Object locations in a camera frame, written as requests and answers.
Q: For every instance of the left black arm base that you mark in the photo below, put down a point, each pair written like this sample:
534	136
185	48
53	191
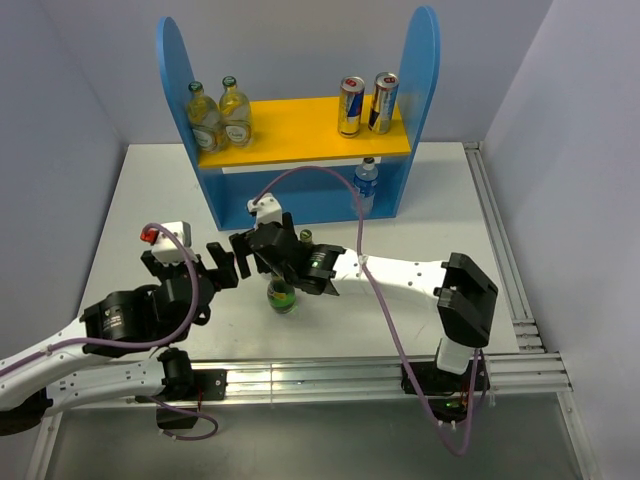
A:
180	415

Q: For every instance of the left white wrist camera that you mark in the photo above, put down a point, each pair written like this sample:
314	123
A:
172	245

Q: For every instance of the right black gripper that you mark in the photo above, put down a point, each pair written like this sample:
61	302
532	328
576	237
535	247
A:
242	248

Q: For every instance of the yellow drink glass bottle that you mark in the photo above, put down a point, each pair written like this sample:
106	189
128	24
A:
205	120
235	108

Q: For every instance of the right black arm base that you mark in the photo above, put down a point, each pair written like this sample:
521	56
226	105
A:
448	393

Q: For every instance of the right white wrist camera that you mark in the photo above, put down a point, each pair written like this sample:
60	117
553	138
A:
265	210

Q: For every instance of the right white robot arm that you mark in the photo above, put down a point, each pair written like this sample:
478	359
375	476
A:
457	289

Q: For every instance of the Pocari Sweat plastic bottle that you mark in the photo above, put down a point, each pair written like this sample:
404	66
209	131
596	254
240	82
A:
365	182

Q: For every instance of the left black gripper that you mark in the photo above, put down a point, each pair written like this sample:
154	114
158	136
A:
225	274

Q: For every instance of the Red Bull can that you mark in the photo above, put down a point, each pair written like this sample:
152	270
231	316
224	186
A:
383	102
350	105

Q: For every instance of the green glass bottle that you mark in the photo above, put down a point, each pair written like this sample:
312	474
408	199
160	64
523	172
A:
306	237
281	295

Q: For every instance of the aluminium mounting rail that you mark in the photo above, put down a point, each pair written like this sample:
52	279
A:
316	393

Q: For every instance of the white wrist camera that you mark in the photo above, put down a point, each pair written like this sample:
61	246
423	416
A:
265	210
172	245

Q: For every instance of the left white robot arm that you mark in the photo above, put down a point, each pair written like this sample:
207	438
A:
121	346

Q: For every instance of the left yellow drink glass bottle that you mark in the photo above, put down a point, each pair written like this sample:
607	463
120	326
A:
205	120

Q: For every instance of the right yellow drink glass bottle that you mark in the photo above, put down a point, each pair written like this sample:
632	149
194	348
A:
235	108

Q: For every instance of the blue and yellow wooden shelf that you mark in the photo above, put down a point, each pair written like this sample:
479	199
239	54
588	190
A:
293	131

